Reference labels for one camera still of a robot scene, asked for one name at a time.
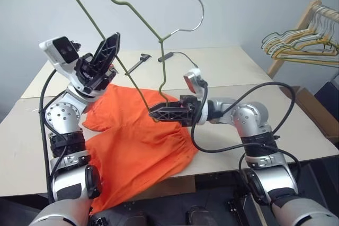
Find brown cardboard box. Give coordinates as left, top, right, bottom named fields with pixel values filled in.
left=280, top=85, right=339, bottom=142

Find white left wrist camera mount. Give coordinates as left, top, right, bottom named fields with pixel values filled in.
left=39, top=36, right=80, bottom=78

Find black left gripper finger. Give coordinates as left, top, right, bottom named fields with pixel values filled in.
left=91, top=33, right=119, bottom=73
left=106, top=32, right=122, bottom=68

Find wooden clothes rack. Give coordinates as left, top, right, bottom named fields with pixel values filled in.
left=266, top=0, right=339, bottom=79

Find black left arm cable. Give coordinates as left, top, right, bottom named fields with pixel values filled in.
left=39, top=68, right=70, bottom=203

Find green wire hanger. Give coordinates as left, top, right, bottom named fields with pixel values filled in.
left=56, top=0, right=207, bottom=124
left=261, top=30, right=339, bottom=52

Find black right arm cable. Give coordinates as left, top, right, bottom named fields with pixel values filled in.
left=190, top=81, right=303, bottom=177

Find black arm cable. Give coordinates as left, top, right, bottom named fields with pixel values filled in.
left=190, top=81, right=303, bottom=177
left=39, top=68, right=70, bottom=203

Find thin black adapter cable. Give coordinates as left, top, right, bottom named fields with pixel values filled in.
left=172, top=50, right=199, bottom=70

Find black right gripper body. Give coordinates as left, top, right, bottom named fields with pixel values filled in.
left=180, top=94, right=202, bottom=126

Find dark rounded shape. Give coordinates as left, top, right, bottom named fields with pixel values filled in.
left=185, top=204, right=210, bottom=226

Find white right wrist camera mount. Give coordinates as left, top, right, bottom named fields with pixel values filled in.
left=183, top=68, right=210, bottom=126

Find orange shorts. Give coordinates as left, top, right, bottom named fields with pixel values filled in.
left=81, top=84, right=200, bottom=215

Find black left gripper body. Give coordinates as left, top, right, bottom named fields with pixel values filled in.
left=74, top=53, right=118, bottom=93

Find white wire hanger on rack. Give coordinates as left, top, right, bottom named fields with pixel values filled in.
left=264, top=11, right=339, bottom=59

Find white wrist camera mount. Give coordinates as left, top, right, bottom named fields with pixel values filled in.
left=39, top=36, right=80, bottom=78
left=183, top=68, right=210, bottom=126

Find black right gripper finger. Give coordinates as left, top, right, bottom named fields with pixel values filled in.
left=148, top=106, right=191, bottom=126
left=149, top=100, right=183, bottom=113

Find black caliper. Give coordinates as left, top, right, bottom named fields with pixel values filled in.
left=124, top=53, right=153, bottom=75

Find small black adapter block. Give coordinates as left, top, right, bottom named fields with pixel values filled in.
left=157, top=51, right=175, bottom=63

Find dark blue crate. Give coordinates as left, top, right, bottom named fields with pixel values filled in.
left=314, top=73, right=339, bottom=105

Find green wire hanger on rack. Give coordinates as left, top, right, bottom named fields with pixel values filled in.
left=261, top=30, right=339, bottom=52

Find brown cardboard panel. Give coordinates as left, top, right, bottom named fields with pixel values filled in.
left=124, top=175, right=197, bottom=202

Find yellow wire hanger on rack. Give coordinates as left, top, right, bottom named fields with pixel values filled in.
left=272, top=29, right=339, bottom=68

